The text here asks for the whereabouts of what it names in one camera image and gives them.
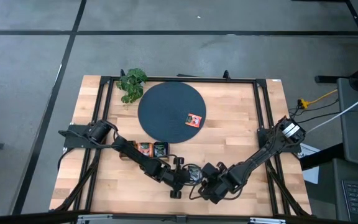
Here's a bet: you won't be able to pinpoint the white paper sheet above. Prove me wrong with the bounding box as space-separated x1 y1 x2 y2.
299 142 320 185

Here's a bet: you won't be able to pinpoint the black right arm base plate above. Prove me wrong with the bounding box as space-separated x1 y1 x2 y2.
257 126 302 154

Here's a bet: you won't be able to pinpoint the wooden three-compartment tray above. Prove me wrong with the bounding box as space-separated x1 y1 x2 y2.
119 140 170 162

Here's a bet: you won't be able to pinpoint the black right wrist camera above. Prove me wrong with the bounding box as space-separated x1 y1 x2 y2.
201 162 221 179

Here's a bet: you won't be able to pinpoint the orange tea packet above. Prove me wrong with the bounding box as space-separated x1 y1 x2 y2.
185 113 203 128
137 142 154 157

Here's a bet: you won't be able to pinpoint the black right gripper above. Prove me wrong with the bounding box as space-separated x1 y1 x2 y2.
197 161 239 205

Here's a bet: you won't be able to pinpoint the dark blue tea packet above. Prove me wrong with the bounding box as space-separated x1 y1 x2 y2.
153 141 169 157
187 166 203 184

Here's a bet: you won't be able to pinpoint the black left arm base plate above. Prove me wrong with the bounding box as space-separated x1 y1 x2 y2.
57 123 109 149

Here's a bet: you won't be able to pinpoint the silver metal bracket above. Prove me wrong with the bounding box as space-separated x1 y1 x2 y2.
249 217 287 224
76 213 115 224

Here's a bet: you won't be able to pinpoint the yellow power cable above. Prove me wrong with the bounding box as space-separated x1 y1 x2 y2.
297 89 339 110

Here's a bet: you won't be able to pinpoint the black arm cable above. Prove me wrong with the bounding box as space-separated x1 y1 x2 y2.
188 183 244 201

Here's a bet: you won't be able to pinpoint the round blue woven placemat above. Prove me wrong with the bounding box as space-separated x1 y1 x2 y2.
137 81 207 144

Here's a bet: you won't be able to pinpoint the black desk leg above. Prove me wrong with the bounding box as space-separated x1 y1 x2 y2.
314 58 358 93

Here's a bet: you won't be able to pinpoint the white cable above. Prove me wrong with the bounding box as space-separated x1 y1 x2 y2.
305 89 358 135

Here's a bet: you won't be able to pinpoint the green potted plant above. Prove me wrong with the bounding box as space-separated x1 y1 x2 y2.
116 67 149 104

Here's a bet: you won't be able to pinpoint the black cable bundle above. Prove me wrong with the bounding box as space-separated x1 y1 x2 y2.
264 152 311 217
54 148 103 213

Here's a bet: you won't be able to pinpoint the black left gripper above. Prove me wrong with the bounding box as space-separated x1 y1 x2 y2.
162 157 199 200

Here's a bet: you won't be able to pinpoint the dark desk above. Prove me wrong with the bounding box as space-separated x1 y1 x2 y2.
303 157 358 224

